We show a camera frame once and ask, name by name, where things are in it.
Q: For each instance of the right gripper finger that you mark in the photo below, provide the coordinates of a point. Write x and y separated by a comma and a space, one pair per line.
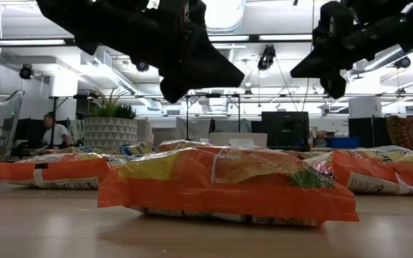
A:
335, 86
317, 64

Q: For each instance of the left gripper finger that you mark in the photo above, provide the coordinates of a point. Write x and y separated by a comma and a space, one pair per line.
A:
174, 86
210, 64

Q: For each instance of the orange Maruchan ramen pack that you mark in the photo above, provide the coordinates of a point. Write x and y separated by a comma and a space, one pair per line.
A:
378, 168
181, 145
66, 170
228, 193

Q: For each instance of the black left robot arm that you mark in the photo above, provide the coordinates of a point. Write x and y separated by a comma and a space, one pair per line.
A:
84, 21

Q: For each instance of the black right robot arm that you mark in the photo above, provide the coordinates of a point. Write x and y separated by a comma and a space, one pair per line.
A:
389, 28

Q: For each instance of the long ceiling light panel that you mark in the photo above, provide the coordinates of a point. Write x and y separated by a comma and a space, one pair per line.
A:
228, 37
23, 42

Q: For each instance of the black ceiling spotlight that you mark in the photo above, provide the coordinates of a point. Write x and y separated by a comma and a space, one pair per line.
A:
402, 62
26, 71
266, 57
142, 66

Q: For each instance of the black office partition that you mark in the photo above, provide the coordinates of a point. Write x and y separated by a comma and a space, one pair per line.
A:
364, 132

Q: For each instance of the blue storage box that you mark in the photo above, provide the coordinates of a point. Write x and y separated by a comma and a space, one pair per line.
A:
342, 142

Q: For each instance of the black computer monitor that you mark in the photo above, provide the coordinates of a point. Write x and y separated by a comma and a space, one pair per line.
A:
285, 129

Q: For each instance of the white plastic bin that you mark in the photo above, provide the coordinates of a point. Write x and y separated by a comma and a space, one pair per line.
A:
224, 138

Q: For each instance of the green plant in patterned pot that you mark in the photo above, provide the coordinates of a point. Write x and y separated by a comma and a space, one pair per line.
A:
109, 132

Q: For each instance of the orange patterned cloth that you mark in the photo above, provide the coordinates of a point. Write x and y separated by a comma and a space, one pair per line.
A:
403, 132

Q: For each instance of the person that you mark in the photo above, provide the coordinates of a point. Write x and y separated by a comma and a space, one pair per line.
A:
56, 134

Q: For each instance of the black desk monitor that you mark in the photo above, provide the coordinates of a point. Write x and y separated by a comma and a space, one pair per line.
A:
27, 132

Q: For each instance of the black metal frame stand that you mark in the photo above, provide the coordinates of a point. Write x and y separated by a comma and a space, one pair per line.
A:
187, 122

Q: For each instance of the silver ventilation duct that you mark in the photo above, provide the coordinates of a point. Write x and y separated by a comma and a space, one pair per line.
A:
224, 14

